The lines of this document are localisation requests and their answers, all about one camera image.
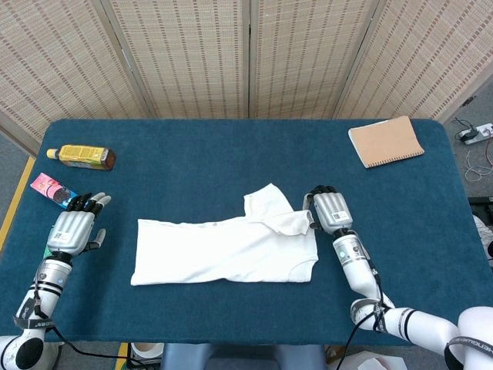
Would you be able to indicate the white cup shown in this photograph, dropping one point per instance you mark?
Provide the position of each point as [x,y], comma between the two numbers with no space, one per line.
[146,351]

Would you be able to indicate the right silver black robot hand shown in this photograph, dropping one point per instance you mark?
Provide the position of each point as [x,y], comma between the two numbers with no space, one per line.
[331,210]

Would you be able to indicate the brown spiral notebook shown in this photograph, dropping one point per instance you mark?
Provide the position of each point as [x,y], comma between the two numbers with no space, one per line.
[385,140]

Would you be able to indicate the yellow label tea bottle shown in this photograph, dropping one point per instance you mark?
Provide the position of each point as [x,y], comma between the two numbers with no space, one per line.
[81,154]

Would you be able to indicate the blue grey seat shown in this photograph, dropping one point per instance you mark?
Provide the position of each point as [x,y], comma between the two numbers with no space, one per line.
[239,356]

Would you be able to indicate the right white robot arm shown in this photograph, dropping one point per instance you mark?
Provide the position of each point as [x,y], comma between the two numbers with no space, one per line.
[362,277]

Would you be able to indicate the white T-shirt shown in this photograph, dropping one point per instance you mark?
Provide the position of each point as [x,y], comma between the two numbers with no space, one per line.
[215,250]

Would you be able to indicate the woven folding screen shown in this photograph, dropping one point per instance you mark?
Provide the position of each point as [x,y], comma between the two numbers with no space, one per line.
[192,58]

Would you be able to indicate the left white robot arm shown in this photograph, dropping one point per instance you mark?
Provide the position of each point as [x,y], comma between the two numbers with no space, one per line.
[42,293]

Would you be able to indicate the white power strip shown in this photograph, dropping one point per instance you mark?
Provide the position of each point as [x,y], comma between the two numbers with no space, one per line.
[479,133]

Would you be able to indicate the black box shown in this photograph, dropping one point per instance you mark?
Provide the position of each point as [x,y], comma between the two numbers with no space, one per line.
[483,206]

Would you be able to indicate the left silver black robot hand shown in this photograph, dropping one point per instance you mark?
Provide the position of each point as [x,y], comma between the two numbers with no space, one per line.
[69,233]

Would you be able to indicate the white bag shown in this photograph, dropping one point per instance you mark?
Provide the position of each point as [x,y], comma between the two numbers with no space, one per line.
[485,239]

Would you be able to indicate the pink blue cookie package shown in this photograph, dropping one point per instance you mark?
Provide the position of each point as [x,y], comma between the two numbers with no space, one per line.
[48,187]

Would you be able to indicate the white paper sheet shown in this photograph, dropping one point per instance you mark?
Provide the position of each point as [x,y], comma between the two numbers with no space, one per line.
[369,362]

